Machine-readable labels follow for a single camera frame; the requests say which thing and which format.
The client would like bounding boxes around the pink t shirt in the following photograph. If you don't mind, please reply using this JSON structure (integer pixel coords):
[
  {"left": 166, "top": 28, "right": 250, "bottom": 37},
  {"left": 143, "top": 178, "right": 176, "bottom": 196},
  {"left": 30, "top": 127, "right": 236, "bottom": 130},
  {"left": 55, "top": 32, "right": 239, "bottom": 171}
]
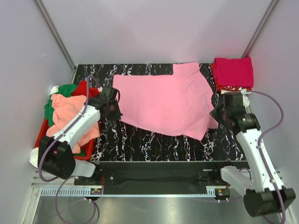
[{"left": 113, "top": 63, "right": 218, "bottom": 140}]

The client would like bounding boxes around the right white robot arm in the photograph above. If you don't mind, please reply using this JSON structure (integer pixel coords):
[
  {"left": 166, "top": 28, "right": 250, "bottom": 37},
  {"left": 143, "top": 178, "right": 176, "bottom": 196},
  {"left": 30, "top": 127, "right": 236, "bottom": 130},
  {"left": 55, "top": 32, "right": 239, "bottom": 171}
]
[{"left": 210, "top": 92, "right": 296, "bottom": 224}]

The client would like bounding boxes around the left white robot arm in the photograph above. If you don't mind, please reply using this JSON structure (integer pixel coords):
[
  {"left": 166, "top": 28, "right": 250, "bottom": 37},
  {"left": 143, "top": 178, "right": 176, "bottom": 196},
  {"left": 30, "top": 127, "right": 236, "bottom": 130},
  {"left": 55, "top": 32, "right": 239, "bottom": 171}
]
[{"left": 37, "top": 86, "right": 122, "bottom": 185}]

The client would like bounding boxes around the folded red white t shirt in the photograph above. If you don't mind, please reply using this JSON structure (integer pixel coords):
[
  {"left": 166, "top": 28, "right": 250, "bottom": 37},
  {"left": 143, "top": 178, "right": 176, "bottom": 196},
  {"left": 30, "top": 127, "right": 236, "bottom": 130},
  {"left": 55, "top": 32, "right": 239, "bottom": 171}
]
[{"left": 210, "top": 63, "right": 253, "bottom": 94}]

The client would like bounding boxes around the red t shirt in bin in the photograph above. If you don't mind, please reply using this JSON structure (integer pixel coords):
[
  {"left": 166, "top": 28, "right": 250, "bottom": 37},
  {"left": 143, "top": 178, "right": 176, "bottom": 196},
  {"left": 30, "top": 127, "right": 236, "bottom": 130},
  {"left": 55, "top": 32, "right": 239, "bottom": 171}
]
[{"left": 71, "top": 80, "right": 95, "bottom": 97}]

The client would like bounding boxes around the folded magenta t shirt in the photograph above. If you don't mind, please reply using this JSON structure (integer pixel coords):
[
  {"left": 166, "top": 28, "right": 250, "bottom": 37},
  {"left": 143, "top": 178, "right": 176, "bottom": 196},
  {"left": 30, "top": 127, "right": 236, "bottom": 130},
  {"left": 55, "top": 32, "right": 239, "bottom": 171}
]
[{"left": 214, "top": 57, "right": 254, "bottom": 88}]

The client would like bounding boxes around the green t shirt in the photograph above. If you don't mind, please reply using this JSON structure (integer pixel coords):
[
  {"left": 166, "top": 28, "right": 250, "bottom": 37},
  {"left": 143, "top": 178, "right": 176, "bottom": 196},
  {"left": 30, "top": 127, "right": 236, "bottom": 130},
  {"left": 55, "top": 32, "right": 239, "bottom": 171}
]
[{"left": 44, "top": 84, "right": 86, "bottom": 157}]

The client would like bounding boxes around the salmon t shirt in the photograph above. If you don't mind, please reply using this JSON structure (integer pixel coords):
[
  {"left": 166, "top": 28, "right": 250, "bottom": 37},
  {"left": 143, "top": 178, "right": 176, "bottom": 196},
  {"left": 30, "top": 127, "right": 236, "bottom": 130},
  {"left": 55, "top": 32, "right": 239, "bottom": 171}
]
[{"left": 46, "top": 94, "right": 100, "bottom": 154}]

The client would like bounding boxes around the red plastic bin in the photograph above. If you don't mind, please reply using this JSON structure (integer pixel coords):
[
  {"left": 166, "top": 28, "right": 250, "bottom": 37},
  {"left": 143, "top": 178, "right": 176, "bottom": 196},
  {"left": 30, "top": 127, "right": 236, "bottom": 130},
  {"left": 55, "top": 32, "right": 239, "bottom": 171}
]
[{"left": 34, "top": 87, "right": 105, "bottom": 161}]

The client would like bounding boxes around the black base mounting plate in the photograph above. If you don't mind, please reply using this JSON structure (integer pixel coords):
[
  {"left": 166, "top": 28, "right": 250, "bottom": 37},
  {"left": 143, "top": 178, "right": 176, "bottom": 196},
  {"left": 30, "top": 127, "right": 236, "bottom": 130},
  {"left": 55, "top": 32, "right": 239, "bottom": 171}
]
[{"left": 74, "top": 161, "right": 241, "bottom": 186}]

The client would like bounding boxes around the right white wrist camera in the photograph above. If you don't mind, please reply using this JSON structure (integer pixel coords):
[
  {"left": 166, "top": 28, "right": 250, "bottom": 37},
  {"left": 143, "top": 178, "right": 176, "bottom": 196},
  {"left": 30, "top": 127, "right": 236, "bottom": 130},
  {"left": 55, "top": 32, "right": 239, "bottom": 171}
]
[{"left": 240, "top": 89, "right": 252, "bottom": 107}]

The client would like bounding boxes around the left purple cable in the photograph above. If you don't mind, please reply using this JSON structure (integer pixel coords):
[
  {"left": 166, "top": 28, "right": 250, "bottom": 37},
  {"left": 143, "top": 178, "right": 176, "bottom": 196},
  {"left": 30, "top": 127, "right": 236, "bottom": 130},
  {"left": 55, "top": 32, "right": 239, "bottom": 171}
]
[{"left": 38, "top": 75, "right": 103, "bottom": 224}]

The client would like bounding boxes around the white cable duct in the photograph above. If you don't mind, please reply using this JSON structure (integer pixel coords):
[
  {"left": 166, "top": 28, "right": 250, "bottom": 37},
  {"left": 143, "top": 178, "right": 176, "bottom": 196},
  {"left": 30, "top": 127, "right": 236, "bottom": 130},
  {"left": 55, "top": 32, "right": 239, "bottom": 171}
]
[{"left": 41, "top": 187, "right": 215, "bottom": 197}]

